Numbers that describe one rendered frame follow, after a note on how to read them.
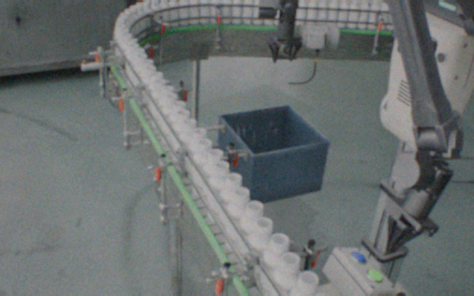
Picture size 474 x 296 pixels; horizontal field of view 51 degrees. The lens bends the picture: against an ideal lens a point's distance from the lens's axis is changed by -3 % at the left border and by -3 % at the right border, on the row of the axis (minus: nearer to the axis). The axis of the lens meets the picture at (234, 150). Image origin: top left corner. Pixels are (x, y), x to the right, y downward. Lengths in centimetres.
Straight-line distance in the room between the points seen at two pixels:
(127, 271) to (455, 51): 188
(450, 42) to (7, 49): 365
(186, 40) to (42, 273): 141
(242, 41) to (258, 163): 123
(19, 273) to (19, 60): 222
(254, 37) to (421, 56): 199
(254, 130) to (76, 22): 265
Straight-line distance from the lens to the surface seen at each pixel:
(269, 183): 185
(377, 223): 181
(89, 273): 268
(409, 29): 96
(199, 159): 138
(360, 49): 306
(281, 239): 110
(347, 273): 113
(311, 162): 190
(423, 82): 98
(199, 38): 284
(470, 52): 147
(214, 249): 131
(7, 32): 442
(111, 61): 215
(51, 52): 451
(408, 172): 95
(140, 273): 265
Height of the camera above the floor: 187
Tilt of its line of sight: 31 degrees down
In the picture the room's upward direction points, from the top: 4 degrees clockwise
